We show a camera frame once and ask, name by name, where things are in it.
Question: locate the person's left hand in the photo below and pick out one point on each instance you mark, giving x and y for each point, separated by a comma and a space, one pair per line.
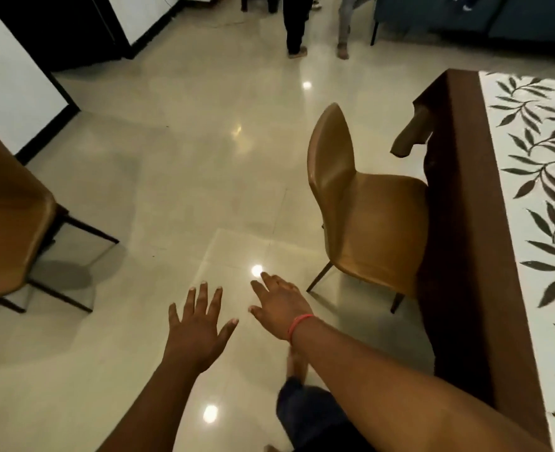
195, 338

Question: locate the person's right hand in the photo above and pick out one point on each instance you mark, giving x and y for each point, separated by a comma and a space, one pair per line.
282, 310

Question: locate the person's left middle finger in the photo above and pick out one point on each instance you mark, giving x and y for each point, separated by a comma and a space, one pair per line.
202, 298

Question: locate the person's left thumb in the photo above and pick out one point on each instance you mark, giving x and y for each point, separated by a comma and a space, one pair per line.
228, 330

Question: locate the person's right middle finger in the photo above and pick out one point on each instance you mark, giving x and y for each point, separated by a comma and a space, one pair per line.
271, 279

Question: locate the person's right thumb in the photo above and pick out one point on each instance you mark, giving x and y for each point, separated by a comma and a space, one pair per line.
255, 313

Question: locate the person's left little finger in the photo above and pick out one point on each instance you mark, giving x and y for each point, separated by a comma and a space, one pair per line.
174, 315

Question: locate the person's right forearm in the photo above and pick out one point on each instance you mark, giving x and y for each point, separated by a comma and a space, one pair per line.
400, 400

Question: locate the person's left forearm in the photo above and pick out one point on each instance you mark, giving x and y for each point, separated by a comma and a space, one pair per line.
150, 409

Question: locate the red wrist band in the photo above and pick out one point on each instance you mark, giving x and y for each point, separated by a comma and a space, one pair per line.
299, 322

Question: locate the person's bare foot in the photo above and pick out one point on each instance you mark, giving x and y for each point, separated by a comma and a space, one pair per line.
297, 363

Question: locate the tan chair with black legs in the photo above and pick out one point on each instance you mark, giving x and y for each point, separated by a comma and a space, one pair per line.
353, 207
9, 221

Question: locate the person's dark trouser leg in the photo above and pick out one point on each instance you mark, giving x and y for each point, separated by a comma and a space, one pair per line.
313, 418

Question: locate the brown table leg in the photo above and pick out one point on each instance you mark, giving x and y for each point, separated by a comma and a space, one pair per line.
413, 134

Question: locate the dark stool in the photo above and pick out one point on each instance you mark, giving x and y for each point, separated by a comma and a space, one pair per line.
258, 2

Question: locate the white leaf patterned table cover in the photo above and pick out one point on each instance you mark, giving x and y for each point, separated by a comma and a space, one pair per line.
541, 216

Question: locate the teal sofa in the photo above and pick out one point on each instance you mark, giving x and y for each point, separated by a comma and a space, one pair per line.
484, 16

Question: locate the white cabinet with black frame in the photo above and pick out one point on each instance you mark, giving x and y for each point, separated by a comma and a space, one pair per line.
141, 16
14, 79

